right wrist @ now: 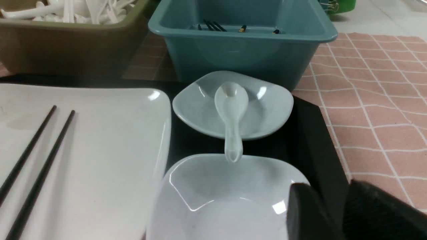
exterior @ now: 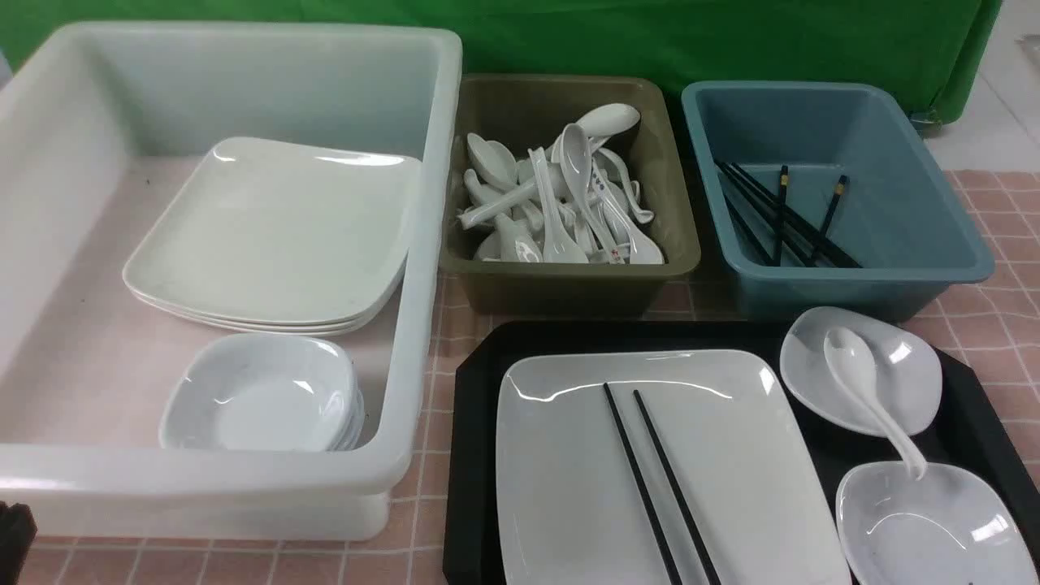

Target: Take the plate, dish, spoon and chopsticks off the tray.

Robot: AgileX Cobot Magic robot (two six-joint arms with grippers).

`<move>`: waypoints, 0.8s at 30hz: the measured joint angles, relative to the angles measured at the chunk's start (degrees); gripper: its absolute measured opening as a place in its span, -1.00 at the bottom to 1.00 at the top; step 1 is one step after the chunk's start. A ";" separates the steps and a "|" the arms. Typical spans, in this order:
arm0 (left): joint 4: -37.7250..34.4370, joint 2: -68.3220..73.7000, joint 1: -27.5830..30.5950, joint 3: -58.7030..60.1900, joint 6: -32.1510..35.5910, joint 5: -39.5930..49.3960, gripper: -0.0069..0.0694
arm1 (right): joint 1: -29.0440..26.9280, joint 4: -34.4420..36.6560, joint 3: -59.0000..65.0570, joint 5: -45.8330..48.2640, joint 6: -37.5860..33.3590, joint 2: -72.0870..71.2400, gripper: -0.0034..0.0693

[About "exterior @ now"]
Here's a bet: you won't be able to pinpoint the large white square plate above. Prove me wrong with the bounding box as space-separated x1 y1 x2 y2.
495 349 852 584

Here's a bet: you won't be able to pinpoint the black chopstick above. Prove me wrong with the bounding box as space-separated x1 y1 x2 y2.
634 389 721 585
602 382 683 584

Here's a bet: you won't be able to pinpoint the white ceramic soup spoon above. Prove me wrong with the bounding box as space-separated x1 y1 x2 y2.
822 327 926 480

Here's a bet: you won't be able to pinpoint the white bowl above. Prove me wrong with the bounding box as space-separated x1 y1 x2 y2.
835 461 1038 584
779 306 943 437

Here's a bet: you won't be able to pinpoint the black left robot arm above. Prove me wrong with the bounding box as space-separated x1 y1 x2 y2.
0 502 37 584

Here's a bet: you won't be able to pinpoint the pile of white spoons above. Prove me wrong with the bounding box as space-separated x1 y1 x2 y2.
457 103 665 264

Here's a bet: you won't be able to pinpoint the olive green plastic bin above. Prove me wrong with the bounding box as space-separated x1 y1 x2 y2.
440 74 702 316

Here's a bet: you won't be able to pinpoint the stack of white square plates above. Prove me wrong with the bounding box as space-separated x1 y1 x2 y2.
122 136 423 331

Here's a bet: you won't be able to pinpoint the black chopsticks in bin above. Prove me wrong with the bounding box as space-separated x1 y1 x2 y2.
714 158 862 269

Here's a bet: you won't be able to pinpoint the stack of white bowls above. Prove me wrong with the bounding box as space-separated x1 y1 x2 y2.
158 333 367 452

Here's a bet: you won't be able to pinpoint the blue plastic bin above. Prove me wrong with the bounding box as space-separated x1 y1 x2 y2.
681 80 995 322

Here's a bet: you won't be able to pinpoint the large white plastic bin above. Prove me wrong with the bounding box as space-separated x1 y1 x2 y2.
2 21 463 541

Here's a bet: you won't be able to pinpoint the black serving tray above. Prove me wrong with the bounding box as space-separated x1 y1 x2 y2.
443 317 1040 585

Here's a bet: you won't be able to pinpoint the pink checkered tablecloth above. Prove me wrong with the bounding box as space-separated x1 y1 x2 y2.
19 170 1038 584

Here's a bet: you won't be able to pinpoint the green cloth backdrop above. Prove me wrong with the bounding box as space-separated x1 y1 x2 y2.
1 1 1002 123

